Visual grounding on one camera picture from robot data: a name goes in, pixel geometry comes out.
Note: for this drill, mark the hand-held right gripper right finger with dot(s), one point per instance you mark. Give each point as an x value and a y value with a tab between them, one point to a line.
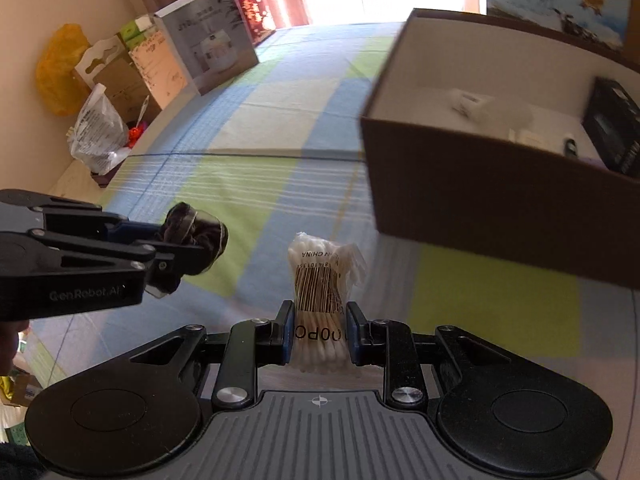
355	335

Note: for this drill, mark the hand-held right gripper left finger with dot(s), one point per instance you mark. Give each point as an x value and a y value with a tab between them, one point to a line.
286	335

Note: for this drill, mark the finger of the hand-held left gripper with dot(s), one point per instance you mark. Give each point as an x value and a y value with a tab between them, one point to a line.
135	232
125	252

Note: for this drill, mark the cotton swab pack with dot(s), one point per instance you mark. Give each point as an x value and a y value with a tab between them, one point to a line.
320	280

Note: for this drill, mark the dark hair scrunchie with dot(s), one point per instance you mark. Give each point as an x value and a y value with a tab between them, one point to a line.
200	240

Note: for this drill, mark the brown cardboard storage box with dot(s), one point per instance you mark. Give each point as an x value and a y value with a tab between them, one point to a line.
475	185

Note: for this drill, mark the cream plastic clip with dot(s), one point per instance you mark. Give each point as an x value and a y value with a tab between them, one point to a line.
470	102

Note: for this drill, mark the dark green tube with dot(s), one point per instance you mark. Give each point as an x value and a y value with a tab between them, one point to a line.
571	147

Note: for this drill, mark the black product box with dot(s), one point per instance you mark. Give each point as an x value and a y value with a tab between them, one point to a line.
615	130

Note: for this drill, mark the plaid cloth desktop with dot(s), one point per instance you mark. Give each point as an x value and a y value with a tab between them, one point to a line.
280	125

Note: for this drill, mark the person's left hand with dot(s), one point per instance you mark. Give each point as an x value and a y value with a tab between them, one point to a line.
9	345

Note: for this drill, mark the cream printed sheet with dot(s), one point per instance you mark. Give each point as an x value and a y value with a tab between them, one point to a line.
75	185

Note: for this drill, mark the red toy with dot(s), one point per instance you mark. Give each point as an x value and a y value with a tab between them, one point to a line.
135	135

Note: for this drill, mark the clear printed plastic bag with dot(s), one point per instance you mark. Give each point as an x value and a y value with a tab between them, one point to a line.
97	135

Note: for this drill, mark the thin white stick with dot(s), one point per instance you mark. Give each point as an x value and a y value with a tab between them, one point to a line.
142	110

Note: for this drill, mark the brown cardboard hang-tab box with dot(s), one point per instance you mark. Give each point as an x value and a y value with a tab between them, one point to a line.
120	90

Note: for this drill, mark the pink printed cardboard box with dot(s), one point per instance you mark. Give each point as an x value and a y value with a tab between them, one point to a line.
160	70

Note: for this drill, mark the yellow plastic bag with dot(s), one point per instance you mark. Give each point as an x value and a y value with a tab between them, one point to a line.
60	70

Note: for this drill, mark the dark blue fuzzy cloth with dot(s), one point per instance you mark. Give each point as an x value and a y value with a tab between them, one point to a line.
15	465

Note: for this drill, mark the white humidifier box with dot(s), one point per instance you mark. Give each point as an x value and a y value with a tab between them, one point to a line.
210	45

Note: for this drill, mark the green tissue pack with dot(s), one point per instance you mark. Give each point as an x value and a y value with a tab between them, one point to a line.
135	30

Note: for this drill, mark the red gift box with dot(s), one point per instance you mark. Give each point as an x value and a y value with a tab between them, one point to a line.
255	5

